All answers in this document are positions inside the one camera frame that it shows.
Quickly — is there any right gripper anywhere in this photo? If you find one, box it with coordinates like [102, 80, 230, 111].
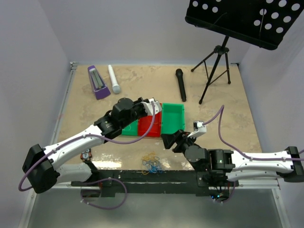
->
[160, 130, 197, 153]

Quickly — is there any red bin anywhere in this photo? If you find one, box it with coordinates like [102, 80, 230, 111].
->
[137, 103, 163, 138]

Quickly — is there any green bin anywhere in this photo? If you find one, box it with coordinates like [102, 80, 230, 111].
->
[161, 103, 185, 134]
[122, 120, 138, 136]

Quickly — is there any cable bundle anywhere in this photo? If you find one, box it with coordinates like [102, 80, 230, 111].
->
[141, 152, 164, 176]

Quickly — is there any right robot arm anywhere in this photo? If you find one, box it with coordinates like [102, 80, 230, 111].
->
[161, 128, 304, 187]

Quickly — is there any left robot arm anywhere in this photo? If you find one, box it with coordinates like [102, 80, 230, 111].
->
[21, 98, 162, 194]

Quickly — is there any white microphone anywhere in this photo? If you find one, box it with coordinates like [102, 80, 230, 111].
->
[108, 65, 121, 94]

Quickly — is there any purple metronome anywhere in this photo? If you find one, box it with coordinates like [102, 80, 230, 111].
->
[87, 65, 111, 100]

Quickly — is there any black microphone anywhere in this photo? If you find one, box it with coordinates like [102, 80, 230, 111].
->
[175, 68, 187, 102]

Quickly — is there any owl number tile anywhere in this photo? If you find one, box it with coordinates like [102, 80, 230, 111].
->
[80, 149, 92, 162]

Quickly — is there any black music stand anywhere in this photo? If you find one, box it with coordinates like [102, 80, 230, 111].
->
[185, 0, 304, 103]

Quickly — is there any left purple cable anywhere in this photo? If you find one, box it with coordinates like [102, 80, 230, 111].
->
[18, 102, 157, 209]

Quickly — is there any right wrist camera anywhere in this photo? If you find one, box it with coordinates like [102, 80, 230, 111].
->
[187, 121, 207, 139]

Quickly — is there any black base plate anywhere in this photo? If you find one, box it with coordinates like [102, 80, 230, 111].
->
[71, 170, 234, 197]

